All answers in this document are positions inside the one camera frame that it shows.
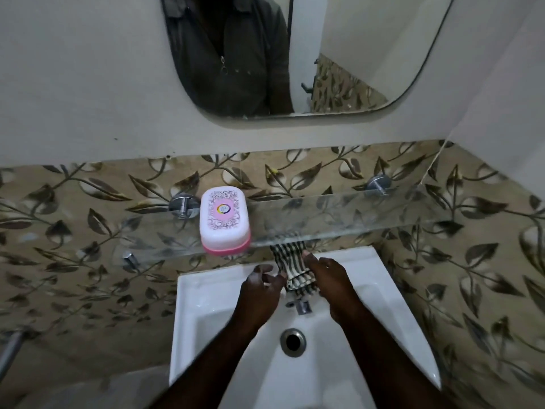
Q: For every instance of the person's left hand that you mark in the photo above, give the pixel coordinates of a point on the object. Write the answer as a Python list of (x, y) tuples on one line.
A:
[(257, 298)]

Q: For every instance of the person's right hand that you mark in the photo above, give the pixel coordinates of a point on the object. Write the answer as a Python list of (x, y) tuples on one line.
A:
[(336, 293)]

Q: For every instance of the person's right thumb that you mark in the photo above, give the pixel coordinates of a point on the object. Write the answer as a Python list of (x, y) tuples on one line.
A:
[(310, 261)]

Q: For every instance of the person's left fingers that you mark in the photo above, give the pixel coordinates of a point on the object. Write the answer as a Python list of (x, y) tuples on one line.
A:
[(272, 276)]

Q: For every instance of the black and white striped cloth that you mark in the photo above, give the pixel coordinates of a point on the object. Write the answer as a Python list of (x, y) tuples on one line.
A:
[(293, 264)]

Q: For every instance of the person's left forearm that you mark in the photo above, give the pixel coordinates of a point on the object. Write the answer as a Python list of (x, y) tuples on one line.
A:
[(213, 370)]

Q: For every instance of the person's right forearm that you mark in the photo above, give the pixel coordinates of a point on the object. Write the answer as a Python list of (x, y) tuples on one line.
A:
[(383, 366)]

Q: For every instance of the chrome faucet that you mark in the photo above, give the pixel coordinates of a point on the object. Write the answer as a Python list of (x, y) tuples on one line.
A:
[(303, 306)]

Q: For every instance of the chrome sink drain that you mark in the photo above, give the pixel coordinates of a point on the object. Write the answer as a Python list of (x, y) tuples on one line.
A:
[(293, 342)]

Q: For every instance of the clear glass shelf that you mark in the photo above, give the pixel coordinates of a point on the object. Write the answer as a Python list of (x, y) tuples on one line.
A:
[(362, 210)]

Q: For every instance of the white ceramic sink basin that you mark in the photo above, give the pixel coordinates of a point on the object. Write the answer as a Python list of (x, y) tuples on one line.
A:
[(213, 319)]

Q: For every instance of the white and pink soap box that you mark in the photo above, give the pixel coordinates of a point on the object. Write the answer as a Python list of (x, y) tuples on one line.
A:
[(224, 219)]

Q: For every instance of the metal pipe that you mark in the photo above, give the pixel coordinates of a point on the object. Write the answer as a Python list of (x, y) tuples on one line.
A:
[(9, 351)]

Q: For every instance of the chrome shelf bracket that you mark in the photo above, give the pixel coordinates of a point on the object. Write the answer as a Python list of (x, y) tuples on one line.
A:
[(379, 184), (184, 205)]

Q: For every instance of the rounded wall mirror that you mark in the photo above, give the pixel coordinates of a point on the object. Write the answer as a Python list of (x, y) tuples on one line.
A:
[(340, 46)]

